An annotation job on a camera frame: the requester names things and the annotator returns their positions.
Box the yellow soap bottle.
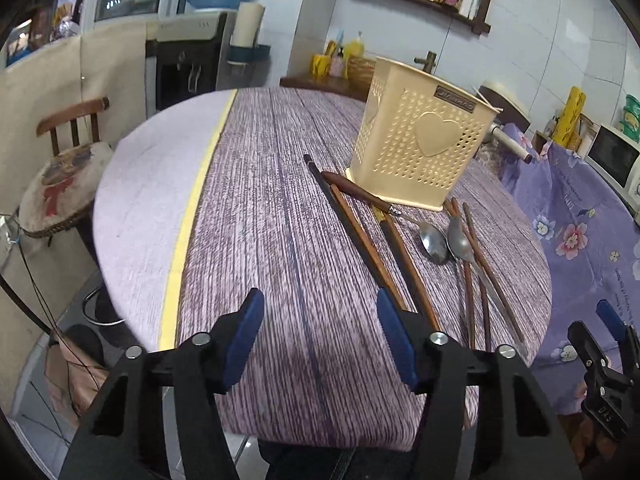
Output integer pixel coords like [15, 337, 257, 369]
[343, 32, 366, 62]

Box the brass faucet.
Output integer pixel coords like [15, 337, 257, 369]
[413, 51, 437, 75]

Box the white microwave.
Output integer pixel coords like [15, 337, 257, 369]
[585, 125, 640, 214]

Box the yellow roll package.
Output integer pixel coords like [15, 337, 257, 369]
[551, 87, 586, 148]

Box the woven basket sink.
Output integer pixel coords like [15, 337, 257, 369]
[346, 55, 376, 94]

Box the dark gold-tipped chopstick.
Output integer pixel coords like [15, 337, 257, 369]
[371, 206, 442, 332]

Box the water dispenser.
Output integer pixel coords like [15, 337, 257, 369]
[145, 10, 236, 112]

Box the wooden handled spoon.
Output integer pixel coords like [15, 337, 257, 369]
[321, 171, 450, 266]

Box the brown wooden chopstick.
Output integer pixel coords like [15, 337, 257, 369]
[330, 184, 406, 310]

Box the yellow mug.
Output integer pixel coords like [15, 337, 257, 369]
[310, 54, 332, 78]

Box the white pan with handle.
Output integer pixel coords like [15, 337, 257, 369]
[475, 79, 533, 164]

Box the cream perforated utensil holder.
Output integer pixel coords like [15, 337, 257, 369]
[345, 58, 500, 211]

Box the steel spoon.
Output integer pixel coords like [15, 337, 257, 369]
[447, 216, 528, 359]

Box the purple floral cloth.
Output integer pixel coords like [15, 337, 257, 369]
[500, 124, 639, 414]

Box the purple striped tablecloth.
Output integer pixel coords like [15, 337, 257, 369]
[92, 86, 554, 453]

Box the black chopstick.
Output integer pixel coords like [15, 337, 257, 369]
[303, 154, 405, 307]

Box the wooden chair with cushion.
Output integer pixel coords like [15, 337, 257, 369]
[17, 96, 113, 238]

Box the green cans stack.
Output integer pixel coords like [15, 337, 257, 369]
[618, 94, 640, 142]

